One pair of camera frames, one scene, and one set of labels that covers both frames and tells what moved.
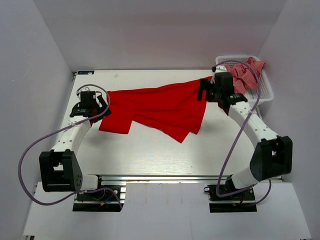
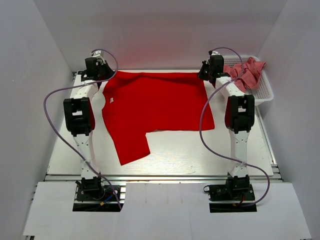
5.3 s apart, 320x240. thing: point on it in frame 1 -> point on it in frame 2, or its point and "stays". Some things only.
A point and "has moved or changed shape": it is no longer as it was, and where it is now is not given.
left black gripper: x=108 y=113 -> x=110 y=72
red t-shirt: x=173 y=110 has moved or changed shape
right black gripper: x=205 y=84 -> x=201 y=74
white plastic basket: x=264 y=92 stays
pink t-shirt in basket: x=244 y=75 stays
